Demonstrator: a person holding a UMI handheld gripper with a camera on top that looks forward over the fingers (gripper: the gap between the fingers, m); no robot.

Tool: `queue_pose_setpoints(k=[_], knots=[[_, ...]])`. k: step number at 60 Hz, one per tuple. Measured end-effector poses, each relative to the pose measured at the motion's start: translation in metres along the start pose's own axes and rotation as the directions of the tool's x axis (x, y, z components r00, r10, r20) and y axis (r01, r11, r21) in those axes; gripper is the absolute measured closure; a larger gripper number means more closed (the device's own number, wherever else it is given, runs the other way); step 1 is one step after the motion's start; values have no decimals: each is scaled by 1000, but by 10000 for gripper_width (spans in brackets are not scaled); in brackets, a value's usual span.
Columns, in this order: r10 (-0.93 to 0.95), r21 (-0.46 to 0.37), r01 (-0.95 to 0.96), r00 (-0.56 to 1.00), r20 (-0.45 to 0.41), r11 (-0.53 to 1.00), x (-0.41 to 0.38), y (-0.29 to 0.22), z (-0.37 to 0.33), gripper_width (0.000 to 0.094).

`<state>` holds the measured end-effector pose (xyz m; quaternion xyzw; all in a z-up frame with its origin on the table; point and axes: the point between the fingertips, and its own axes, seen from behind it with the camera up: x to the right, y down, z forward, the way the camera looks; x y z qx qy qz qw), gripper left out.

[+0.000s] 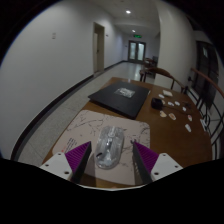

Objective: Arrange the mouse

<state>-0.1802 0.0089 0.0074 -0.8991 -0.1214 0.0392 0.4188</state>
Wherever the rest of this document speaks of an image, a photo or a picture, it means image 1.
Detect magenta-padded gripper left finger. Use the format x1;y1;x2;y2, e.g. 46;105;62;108
39;140;93;185

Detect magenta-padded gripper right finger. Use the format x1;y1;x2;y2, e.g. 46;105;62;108
132;141;184;185

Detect transparent computer mouse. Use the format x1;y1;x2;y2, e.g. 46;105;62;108
94;125;125;170

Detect white marbled mouse pad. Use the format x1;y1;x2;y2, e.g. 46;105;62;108
51;109;152;187

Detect small black block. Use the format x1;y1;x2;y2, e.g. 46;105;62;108
150;97;164;110

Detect flat black laptop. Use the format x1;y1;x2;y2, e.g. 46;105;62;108
87;81;152;120

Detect wooden chair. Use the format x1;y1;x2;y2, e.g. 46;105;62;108
139;66;188;95

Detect black railing with wooden handrail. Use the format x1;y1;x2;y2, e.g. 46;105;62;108
189;67;224;161

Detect dark framed window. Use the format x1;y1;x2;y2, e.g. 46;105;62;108
194;40;220;108

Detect double glass door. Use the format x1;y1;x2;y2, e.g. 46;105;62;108
128;40;147;64

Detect wooden side door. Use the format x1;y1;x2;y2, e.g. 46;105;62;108
92;21;106;74

